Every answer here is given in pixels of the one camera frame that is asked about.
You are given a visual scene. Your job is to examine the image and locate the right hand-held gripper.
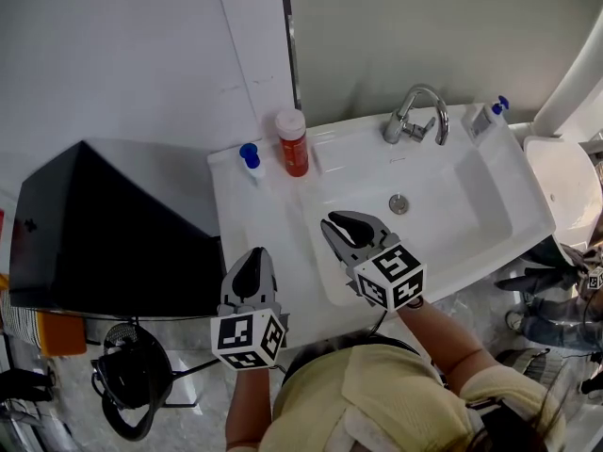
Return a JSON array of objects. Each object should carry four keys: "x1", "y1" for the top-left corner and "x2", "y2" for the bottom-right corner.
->
[{"x1": 320, "y1": 210, "x2": 428, "y2": 314}]

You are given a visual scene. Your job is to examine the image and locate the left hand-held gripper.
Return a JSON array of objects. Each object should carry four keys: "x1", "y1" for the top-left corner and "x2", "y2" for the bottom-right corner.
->
[{"x1": 210, "y1": 247, "x2": 290, "y2": 373}]

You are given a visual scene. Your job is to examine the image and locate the red bottle white cap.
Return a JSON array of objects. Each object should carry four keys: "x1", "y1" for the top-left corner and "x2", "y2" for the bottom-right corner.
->
[{"x1": 275, "y1": 108, "x2": 312, "y2": 178}]

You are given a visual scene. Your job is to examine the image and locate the person's right forearm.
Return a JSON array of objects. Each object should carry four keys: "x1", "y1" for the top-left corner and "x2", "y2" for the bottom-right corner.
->
[{"x1": 398, "y1": 299, "x2": 496, "y2": 388}]

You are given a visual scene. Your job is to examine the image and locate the person's left forearm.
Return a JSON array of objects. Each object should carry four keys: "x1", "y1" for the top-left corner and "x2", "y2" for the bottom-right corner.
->
[{"x1": 225, "y1": 367, "x2": 273, "y2": 451}]

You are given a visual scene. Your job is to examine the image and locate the white sink vanity cabinet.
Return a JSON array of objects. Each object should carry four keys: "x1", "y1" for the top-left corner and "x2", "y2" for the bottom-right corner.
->
[{"x1": 206, "y1": 104, "x2": 557, "y2": 347}]

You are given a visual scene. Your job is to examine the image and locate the chrome faucet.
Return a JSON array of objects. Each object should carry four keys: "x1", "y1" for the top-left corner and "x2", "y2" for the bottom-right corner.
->
[{"x1": 382, "y1": 84, "x2": 451, "y2": 146}]

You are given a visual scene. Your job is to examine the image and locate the black metal chair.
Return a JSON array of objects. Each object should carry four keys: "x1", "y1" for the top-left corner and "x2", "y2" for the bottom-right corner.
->
[{"x1": 91, "y1": 317, "x2": 222, "y2": 442}]

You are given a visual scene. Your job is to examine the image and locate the black glass-door fridge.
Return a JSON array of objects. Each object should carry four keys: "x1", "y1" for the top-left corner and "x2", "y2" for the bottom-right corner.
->
[{"x1": 8, "y1": 138, "x2": 227, "y2": 319}]

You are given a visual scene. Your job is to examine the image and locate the person's torso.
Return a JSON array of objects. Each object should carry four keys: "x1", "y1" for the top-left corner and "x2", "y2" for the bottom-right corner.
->
[{"x1": 258, "y1": 344, "x2": 566, "y2": 452}]

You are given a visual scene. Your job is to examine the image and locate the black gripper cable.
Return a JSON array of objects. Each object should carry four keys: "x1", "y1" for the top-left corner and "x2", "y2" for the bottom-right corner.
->
[{"x1": 367, "y1": 311, "x2": 390, "y2": 336}]

